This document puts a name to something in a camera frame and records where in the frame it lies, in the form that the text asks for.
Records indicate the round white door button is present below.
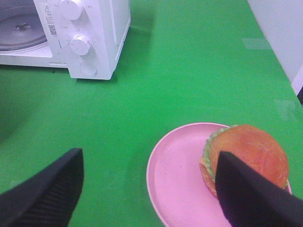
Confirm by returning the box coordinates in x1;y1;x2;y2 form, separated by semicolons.
80;62;97;76

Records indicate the pink round plate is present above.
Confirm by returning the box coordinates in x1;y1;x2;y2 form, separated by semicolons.
146;122;293;227

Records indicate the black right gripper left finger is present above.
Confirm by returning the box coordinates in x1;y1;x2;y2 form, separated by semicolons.
0;148;84;227

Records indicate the clear tape patch on table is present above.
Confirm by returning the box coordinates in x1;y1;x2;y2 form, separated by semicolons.
242;38;271;50

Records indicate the glass microwave turntable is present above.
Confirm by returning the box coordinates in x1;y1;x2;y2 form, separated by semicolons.
0;14;47;51

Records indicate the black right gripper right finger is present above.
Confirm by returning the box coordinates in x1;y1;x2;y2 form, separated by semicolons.
215;151;303;227

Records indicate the white warning label sticker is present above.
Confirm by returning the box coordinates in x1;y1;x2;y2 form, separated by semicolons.
44;3;58;37

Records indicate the white microwave knob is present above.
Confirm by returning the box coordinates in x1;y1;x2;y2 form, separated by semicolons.
59;0;84;20
69;35;91;56

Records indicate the toy hamburger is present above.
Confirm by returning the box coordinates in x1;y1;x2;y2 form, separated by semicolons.
199;124;289;197

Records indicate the white microwave oven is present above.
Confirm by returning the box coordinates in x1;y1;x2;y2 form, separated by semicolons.
0;0;131;80

